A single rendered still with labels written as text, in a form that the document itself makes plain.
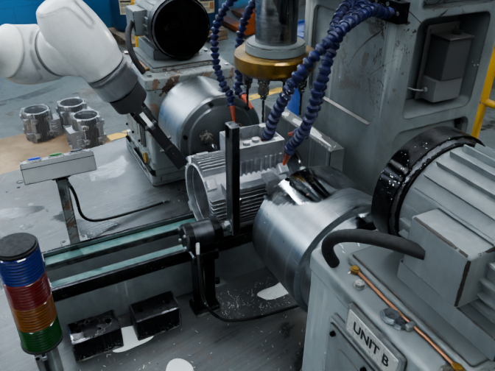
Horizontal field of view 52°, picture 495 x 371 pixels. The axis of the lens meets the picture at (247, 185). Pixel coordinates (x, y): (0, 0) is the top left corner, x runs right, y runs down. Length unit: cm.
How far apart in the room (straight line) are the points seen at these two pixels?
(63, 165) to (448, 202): 93
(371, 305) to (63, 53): 69
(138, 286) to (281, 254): 39
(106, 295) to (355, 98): 72
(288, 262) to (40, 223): 87
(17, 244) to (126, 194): 89
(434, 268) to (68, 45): 72
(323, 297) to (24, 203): 111
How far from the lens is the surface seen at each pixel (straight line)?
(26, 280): 78
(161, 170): 164
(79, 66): 102
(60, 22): 99
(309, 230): 89
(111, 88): 104
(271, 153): 116
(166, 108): 145
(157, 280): 119
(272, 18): 107
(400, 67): 111
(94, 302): 118
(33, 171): 130
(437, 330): 70
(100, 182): 173
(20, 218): 162
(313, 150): 118
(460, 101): 132
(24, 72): 110
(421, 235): 63
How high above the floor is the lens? 165
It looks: 31 degrees down
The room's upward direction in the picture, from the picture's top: straight up
